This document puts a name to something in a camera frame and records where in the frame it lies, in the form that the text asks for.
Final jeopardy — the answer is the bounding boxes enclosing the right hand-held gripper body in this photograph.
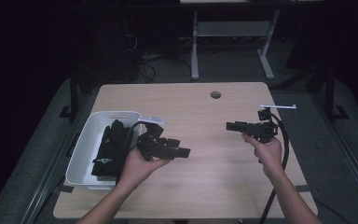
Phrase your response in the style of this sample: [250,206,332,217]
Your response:
[243,105,296,144]

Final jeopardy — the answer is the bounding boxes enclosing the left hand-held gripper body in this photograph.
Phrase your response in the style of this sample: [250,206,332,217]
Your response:
[136,116,169,161]

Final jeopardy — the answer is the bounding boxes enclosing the black glove white logo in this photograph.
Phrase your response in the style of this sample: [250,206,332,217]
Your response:
[90,124,127,178]

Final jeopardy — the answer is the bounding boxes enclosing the white plastic bin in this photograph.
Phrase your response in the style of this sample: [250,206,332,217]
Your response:
[64,110,144,191]

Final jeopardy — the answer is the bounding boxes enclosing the person's right hand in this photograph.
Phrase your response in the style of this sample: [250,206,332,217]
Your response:
[241,134,283,178]

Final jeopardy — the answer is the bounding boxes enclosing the person's left hand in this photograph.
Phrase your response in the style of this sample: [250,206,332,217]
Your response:
[117,148,171,191]

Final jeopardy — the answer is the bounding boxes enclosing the black metal stand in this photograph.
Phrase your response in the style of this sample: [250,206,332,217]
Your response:
[324,64,350,121]
[59,71,79,119]

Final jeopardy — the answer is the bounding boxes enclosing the tangle of floor cables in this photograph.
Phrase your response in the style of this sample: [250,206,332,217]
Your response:
[126,33,192,84]

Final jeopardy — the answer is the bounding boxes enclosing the metal floor rail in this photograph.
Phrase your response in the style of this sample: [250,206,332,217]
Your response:
[20,92,91,224]
[310,92,358,207]

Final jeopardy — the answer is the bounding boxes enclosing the white metal desk frame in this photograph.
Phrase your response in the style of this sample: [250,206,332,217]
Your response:
[190,8,281,81]

